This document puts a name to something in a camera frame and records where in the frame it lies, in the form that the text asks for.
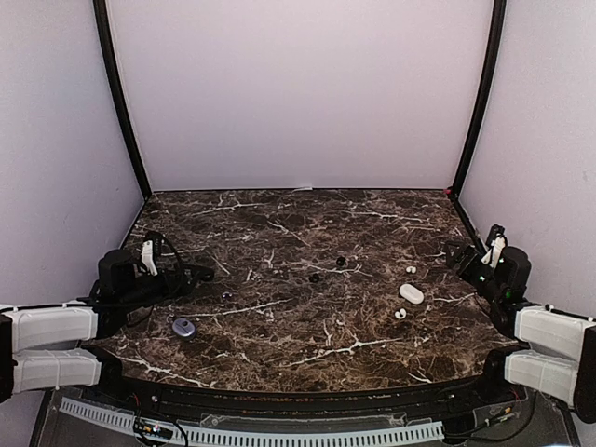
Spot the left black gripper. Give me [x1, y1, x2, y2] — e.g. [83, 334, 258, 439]
[118, 264, 204, 314]

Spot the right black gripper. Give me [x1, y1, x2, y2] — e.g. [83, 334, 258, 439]
[445, 241, 506, 305]

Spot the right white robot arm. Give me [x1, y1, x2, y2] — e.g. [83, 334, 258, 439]
[445, 236, 595, 424]

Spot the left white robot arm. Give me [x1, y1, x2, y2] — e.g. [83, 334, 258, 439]
[1, 250, 214, 406]

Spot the purple charging case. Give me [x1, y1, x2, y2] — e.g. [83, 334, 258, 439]
[172, 318, 196, 341]

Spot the white charging case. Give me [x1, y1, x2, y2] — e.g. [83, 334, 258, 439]
[399, 283, 425, 305]

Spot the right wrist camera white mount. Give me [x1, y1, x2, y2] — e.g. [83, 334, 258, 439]
[481, 224, 508, 269]

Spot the white slotted cable duct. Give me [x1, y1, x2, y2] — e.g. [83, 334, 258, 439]
[59, 398, 444, 446]

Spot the right black frame post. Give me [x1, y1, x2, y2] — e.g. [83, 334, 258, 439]
[450, 0, 508, 201]

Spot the black frame post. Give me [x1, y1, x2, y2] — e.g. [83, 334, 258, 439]
[92, 0, 153, 201]
[450, 0, 508, 201]

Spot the left black frame post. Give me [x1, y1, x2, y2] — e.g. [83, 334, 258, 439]
[92, 0, 153, 201]

